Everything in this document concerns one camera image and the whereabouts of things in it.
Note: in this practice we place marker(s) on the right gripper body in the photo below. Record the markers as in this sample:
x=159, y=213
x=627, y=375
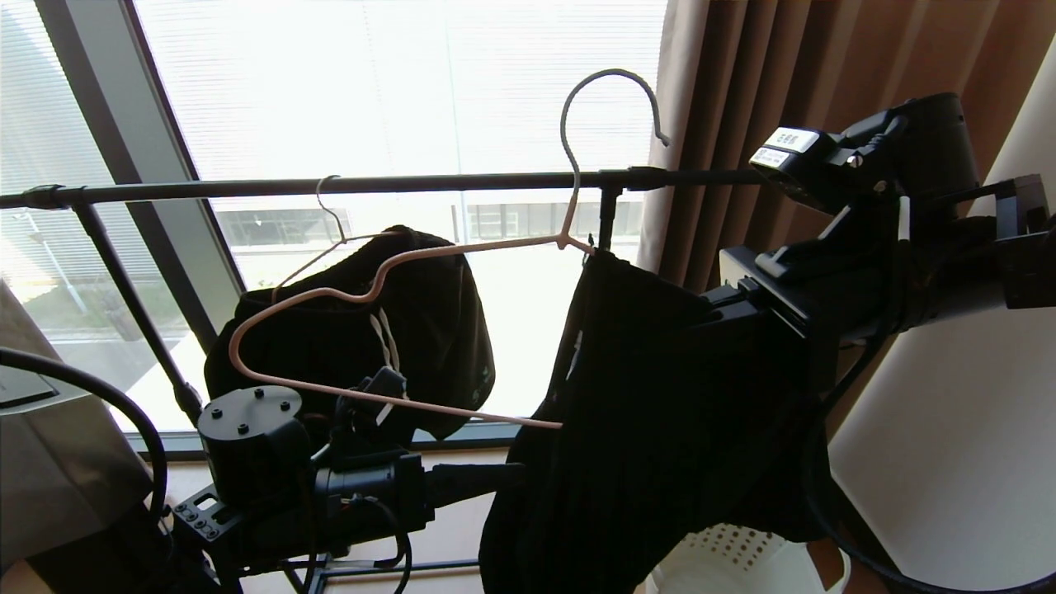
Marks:
x=825, y=297

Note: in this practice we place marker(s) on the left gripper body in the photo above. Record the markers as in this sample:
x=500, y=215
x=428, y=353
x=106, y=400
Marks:
x=371, y=495

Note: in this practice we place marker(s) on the black shorts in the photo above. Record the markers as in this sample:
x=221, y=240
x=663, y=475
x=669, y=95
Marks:
x=437, y=346

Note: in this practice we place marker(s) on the black mesh garment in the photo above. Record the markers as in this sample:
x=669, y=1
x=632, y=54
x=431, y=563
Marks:
x=660, y=454

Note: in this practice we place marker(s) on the pink clothes hanger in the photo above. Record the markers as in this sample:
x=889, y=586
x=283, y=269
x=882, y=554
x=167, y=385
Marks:
x=341, y=241
x=563, y=239

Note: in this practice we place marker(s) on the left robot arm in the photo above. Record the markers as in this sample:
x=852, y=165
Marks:
x=247, y=445

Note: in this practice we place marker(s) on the white laundry basket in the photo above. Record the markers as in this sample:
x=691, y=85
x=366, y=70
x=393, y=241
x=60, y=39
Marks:
x=742, y=565

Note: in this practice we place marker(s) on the black clothes rack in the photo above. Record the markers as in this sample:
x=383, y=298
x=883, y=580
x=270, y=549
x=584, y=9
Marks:
x=371, y=183

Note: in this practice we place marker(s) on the brown curtain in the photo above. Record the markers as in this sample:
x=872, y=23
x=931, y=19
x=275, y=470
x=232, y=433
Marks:
x=784, y=66

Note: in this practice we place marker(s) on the window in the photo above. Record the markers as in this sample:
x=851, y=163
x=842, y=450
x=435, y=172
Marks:
x=371, y=82

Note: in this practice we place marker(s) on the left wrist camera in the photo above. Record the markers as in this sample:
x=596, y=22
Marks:
x=375, y=404

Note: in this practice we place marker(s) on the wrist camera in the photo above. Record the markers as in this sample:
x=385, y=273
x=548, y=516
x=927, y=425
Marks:
x=375, y=404
x=817, y=165

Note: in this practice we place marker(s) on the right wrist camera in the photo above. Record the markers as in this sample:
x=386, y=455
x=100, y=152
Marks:
x=817, y=165

